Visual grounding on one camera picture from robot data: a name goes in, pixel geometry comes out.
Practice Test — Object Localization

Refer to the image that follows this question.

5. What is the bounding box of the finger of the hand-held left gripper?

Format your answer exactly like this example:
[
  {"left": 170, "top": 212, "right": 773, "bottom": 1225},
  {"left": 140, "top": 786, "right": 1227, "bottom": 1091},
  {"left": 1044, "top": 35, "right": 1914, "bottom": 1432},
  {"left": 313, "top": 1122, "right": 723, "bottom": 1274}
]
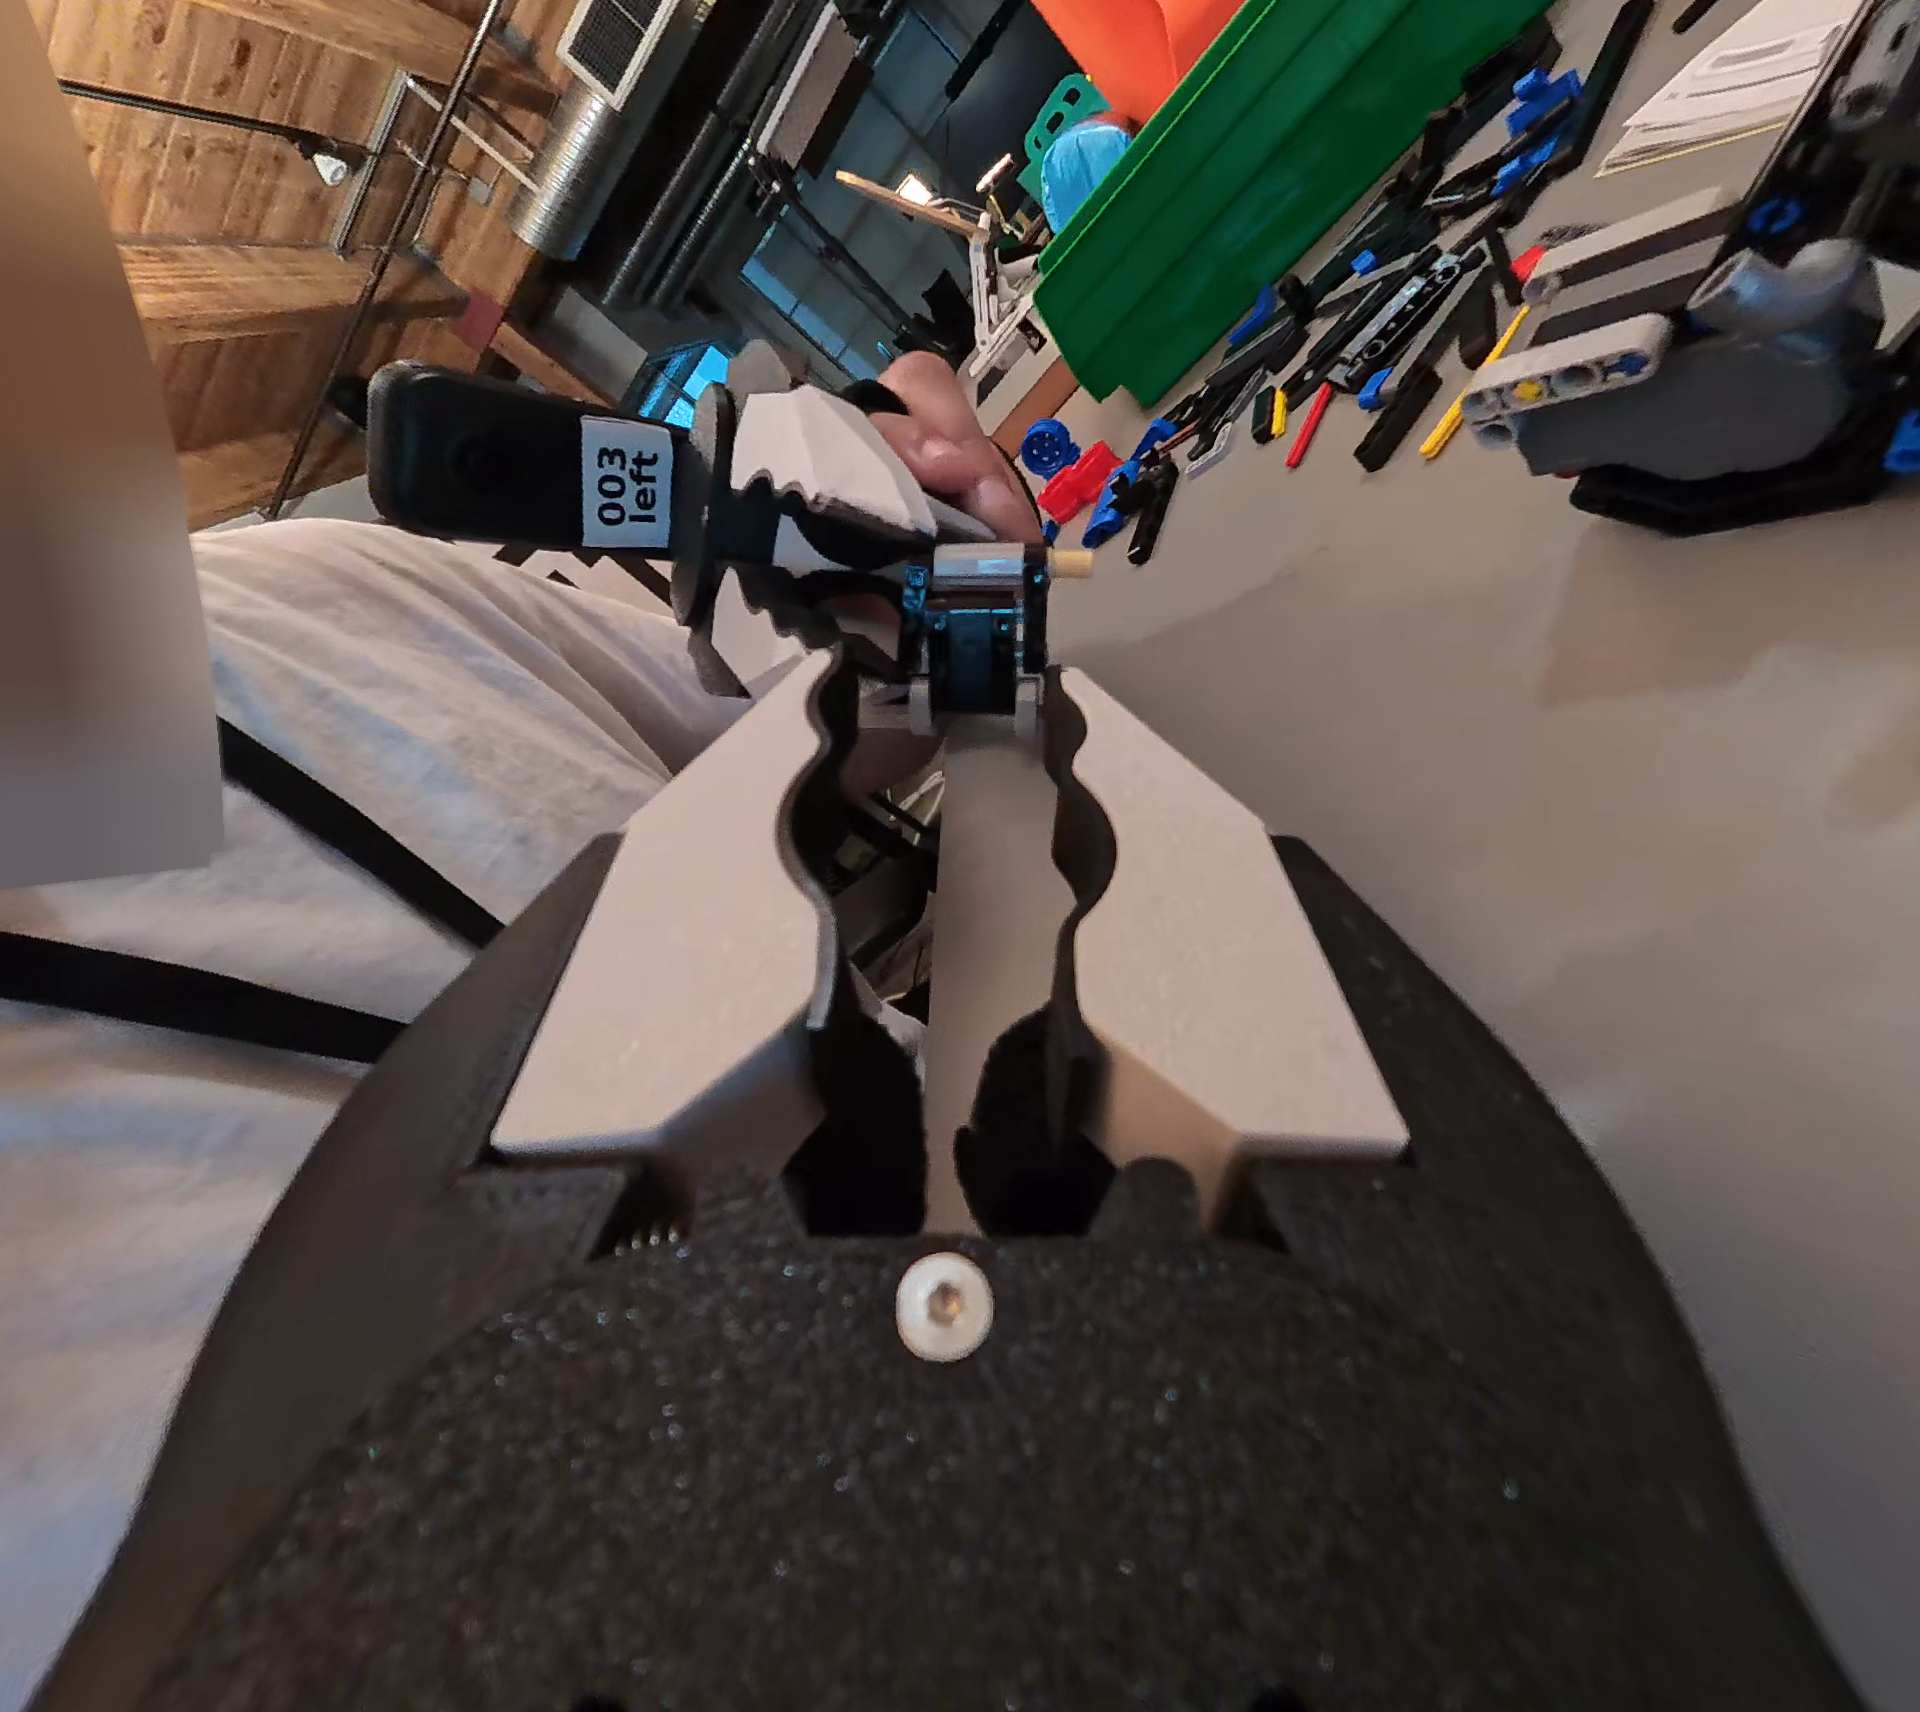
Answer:
[
  {"left": 735, "top": 337, "right": 999, "bottom": 544},
  {"left": 742, "top": 531, "right": 921, "bottom": 683}
]

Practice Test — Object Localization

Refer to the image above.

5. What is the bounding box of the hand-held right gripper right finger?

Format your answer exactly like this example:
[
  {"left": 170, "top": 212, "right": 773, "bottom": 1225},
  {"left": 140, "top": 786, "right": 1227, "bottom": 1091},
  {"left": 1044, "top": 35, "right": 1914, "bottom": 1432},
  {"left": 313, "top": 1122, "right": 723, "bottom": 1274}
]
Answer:
[{"left": 1038, "top": 666, "right": 1415, "bottom": 1218}]

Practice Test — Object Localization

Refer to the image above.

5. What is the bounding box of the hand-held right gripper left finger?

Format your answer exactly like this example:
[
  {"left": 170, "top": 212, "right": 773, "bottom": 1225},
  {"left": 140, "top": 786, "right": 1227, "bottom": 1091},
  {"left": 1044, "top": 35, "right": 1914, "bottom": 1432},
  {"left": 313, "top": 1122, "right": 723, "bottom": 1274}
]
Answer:
[{"left": 487, "top": 651, "right": 847, "bottom": 1170}]

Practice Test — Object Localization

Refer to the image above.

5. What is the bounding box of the small black grey lego assembly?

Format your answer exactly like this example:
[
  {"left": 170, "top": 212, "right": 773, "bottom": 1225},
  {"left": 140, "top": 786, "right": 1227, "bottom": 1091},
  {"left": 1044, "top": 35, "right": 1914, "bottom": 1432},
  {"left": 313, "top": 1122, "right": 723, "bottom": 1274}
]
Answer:
[{"left": 859, "top": 544, "right": 1098, "bottom": 739}]

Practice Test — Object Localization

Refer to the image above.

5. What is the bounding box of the pile of lego beams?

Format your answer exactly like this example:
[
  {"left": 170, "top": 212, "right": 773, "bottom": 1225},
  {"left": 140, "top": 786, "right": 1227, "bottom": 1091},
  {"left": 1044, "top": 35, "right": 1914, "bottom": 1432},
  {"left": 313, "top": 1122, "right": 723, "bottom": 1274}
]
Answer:
[{"left": 1019, "top": 19, "right": 1658, "bottom": 565}]

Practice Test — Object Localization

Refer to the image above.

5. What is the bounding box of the yellow lego axle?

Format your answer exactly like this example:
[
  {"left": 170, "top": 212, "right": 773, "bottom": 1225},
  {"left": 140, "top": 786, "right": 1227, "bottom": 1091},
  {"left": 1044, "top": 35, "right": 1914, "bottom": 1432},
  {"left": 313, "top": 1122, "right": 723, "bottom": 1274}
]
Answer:
[{"left": 1419, "top": 298, "right": 1529, "bottom": 462}]

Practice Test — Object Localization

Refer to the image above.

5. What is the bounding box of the partly built grey lego model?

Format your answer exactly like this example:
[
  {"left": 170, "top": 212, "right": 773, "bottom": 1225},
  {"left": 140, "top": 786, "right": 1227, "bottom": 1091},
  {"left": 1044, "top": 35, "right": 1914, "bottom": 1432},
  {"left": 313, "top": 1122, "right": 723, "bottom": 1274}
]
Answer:
[{"left": 1458, "top": 0, "right": 1920, "bottom": 540}]

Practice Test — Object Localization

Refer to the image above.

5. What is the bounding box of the person's left hand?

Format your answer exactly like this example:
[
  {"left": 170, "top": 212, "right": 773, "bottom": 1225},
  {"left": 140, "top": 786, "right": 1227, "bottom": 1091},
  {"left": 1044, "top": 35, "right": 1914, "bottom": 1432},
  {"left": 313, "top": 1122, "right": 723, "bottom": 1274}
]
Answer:
[{"left": 839, "top": 348, "right": 1044, "bottom": 544}]

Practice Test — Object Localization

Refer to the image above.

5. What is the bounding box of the studio softbox light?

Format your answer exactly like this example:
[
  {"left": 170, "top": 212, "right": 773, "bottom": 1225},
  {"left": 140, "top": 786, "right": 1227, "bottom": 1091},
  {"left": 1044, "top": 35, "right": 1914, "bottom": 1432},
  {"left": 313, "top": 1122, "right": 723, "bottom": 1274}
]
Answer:
[{"left": 752, "top": 0, "right": 877, "bottom": 176}]

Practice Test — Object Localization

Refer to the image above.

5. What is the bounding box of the white air vent grille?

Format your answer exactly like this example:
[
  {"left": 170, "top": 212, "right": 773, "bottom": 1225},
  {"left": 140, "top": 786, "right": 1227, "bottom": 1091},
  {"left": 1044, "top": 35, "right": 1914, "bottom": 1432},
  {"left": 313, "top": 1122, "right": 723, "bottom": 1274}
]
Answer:
[{"left": 558, "top": 0, "right": 698, "bottom": 114}]

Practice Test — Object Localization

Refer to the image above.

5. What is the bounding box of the green plastic bin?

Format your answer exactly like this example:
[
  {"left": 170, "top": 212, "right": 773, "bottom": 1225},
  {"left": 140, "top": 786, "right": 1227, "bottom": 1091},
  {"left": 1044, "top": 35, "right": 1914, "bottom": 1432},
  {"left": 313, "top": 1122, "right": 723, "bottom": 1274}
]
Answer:
[{"left": 1029, "top": 0, "right": 1574, "bottom": 411}]

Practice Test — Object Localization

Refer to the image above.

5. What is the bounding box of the white instruction booklet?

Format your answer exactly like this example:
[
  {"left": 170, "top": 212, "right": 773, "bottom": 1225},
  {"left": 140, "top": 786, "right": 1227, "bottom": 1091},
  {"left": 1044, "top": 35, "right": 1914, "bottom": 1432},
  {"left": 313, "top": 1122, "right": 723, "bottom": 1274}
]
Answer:
[{"left": 1591, "top": 0, "right": 1920, "bottom": 183}]

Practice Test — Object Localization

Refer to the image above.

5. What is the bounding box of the black lanyard strap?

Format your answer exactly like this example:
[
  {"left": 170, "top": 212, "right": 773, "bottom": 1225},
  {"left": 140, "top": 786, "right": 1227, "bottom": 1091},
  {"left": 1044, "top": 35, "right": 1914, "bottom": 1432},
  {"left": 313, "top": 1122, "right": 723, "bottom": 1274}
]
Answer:
[{"left": 0, "top": 712, "right": 505, "bottom": 1070}]

